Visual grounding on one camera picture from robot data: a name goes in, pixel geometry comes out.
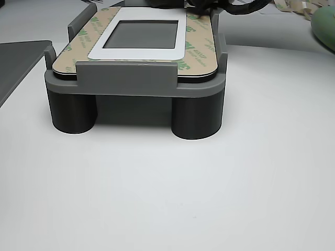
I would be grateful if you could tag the brown printed tape liner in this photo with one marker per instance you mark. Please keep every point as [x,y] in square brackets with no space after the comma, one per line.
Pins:
[201,41]

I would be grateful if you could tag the pile of peeled tape liners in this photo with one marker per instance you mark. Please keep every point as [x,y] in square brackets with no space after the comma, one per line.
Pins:
[290,6]

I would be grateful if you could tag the dark grey flat tray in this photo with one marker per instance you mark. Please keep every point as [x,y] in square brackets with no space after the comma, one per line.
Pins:
[15,65]

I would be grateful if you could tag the green bowl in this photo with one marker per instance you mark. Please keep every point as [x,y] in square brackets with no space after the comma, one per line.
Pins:
[324,26]

